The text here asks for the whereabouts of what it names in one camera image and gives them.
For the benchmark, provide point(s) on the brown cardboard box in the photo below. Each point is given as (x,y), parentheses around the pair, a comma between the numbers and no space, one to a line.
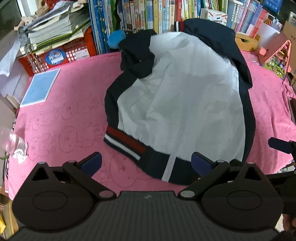
(290,34)

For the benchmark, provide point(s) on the red plastic crate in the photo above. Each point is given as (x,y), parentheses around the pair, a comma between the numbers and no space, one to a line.
(78,49)

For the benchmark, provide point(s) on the crumpled white tissue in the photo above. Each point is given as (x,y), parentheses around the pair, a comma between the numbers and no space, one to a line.
(20,155)

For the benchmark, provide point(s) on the white cardboard box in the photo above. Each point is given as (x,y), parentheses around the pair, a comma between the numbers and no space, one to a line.
(214,16)

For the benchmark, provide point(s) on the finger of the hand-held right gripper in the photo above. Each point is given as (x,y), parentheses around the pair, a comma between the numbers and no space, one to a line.
(279,144)

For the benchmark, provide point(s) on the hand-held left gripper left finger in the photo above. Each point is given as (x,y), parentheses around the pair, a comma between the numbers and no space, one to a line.
(92,162)

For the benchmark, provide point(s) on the navy jacket white lining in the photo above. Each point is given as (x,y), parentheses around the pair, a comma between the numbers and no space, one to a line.
(180,92)

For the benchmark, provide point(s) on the pink toy house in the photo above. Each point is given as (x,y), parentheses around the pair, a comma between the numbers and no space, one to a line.
(272,46)

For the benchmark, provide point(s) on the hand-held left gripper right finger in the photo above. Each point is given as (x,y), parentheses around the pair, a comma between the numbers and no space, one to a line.
(201,163)

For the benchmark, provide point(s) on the clear plastic bottle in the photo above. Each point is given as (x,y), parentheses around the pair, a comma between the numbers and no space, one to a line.
(13,142)

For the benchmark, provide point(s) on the pink blanket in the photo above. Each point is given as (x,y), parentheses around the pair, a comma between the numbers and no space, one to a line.
(69,104)

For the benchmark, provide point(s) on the row of shelved books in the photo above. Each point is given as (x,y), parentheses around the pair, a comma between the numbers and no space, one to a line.
(138,14)

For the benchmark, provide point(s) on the blue plush ball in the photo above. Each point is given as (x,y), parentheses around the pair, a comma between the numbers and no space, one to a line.
(115,39)

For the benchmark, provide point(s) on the blue booklet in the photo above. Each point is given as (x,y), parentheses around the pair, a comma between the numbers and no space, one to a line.
(39,88)

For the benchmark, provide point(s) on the stack of books and papers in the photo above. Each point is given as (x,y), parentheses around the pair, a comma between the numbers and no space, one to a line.
(53,25)

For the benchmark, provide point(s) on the wooden tissue box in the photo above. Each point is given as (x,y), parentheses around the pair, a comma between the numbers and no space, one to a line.
(246,42)

